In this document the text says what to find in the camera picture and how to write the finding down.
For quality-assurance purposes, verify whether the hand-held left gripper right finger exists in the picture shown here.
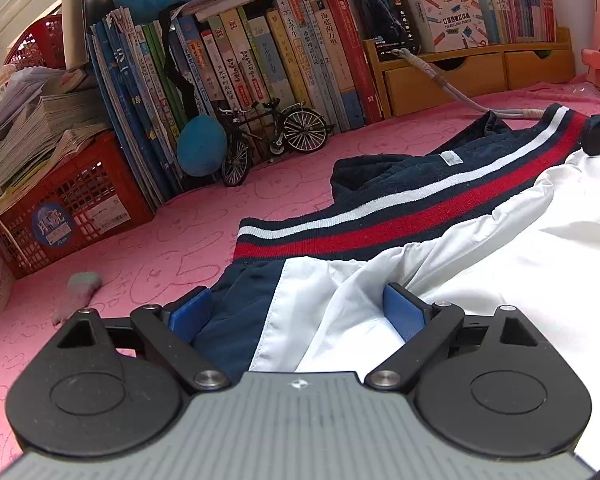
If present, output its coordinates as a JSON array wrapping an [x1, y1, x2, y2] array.
[[365, 282, 543, 391]]

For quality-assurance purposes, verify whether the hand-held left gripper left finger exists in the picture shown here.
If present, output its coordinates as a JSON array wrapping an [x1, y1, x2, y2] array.
[[55, 287, 229, 392]]

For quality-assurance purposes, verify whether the navy and white jacket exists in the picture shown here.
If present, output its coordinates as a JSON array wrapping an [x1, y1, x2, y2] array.
[[195, 102, 600, 461]]

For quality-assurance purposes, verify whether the pink printed blanket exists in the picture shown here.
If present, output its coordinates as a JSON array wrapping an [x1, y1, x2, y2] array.
[[0, 72, 600, 480]]

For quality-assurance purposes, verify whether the wooden desk organizer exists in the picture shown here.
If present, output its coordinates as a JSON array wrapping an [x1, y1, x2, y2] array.
[[362, 27, 576, 121]]

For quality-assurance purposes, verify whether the white cylindrical container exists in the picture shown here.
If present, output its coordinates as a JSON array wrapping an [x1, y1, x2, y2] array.
[[551, 0, 598, 78]]

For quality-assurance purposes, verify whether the small grey pink sock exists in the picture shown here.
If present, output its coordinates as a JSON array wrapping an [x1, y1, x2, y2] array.
[[52, 271, 102, 323]]

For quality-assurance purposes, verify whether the red plastic crate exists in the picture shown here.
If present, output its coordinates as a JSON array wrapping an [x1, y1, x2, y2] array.
[[0, 130, 156, 278]]

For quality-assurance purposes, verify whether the blue plush ball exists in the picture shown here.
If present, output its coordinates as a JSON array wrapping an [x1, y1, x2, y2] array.
[[176, 114, 228, 177]]

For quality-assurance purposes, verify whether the white patterned pencil box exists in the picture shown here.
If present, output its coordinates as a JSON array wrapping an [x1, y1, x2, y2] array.
[[405, 0, 490, 53]]

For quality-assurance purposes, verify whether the black model bicycle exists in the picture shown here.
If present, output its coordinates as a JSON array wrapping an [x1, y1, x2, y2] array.
[[215, 99, 329, 188]]

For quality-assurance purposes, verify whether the stack of paper booklets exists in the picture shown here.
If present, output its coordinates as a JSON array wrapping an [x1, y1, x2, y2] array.
[[0, 65, 113, 206]]

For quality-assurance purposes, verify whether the black smartphone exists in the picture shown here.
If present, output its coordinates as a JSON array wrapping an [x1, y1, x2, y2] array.
[[344, 0, 423, 63]]

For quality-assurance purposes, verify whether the row of large colourful books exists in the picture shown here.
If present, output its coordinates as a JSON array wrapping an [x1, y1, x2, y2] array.
[[87, 0, 386, 206]]

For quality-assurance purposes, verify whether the red plastic basket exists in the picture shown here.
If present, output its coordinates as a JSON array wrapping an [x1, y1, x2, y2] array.
[[2, 14, 65, 68]]

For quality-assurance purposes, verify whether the dark grey flat panel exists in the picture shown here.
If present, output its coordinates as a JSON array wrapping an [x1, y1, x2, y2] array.
[[62, 0, 115, 72]]

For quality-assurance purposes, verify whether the black strap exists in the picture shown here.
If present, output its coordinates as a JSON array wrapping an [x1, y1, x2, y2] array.
[[159, 4, 203, 117]]

